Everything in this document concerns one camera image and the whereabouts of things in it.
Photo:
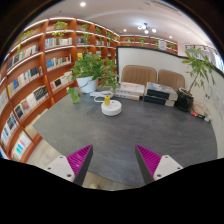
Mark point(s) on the brown padded chair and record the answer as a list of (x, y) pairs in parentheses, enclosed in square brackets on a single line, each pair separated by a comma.
[(138, 75), (171, 79)]

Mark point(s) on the round white power strip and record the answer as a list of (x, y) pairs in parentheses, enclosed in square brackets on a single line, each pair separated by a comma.
[(112, 109)]

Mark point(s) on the white book with pink cover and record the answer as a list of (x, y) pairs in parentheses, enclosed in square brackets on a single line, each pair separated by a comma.
[(130, 88)]

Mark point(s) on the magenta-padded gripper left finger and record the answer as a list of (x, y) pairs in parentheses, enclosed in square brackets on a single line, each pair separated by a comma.
[(63, 166)]

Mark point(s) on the leafy plant in white pot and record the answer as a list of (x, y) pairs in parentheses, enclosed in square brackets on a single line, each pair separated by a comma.
[(87, 85)]

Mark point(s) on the orange wooden shelf unit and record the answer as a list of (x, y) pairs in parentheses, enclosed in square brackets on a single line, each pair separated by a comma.
[(30, 83)]

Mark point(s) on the white partition with black edge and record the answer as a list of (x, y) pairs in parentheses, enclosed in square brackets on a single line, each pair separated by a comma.
[(150, 58)]

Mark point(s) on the small stack of books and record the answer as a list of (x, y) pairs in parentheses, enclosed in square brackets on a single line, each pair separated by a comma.
[(201, 115)]

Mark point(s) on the recessed ceiling lights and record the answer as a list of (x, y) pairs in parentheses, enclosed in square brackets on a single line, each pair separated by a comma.
[(82, 4)]

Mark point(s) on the round-bulb ceiling chandelier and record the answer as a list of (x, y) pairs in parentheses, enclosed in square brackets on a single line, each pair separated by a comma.
[(145, 27)]

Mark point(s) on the plain white book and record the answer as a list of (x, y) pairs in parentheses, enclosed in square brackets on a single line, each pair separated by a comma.
[(128, 97)]

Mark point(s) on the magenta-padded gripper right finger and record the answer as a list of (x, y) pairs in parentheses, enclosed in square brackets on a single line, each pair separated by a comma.
[(166, 165)]

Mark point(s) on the white curtains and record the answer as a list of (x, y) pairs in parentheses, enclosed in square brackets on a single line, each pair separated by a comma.
[(217, 60)]

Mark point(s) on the black track light rail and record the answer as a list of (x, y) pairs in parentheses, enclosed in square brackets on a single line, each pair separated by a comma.
[(196, 46)]

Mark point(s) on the tall plant in black pot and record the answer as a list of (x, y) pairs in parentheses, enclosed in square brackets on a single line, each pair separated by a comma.
[(184, 100)]

